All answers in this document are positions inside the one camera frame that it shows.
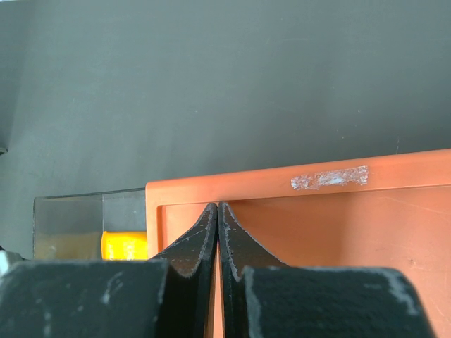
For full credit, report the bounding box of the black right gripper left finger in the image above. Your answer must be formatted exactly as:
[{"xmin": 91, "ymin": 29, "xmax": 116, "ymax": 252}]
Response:
[{"xmin": 1, "ymin": 204, "xmax": 218, "ymax": 337}]

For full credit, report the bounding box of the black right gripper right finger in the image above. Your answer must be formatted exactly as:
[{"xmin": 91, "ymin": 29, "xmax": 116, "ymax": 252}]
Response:
[{"xmin": 218, "ymin": 202, "xmax": 434, "ymax": 337}]

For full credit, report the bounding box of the orange yellow cosmetic tube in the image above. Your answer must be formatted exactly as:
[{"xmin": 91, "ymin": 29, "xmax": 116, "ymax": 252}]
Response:
[{"xmin": 101, "ymin": 231, "xmax": 148, "ymax": 261}]

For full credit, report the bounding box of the clear plastic drawer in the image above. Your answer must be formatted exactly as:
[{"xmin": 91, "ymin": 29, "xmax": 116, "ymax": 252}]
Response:
[{"xmin": 33, "ymin": 188, "xmax": 146, "ymax": 260}]

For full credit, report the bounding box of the orange drawer cabinet box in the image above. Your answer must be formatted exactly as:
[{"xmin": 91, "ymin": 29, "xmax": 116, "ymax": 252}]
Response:
[{"xmin": 145, "ymin": 149, "xmax": 450, "ymax": 337}]

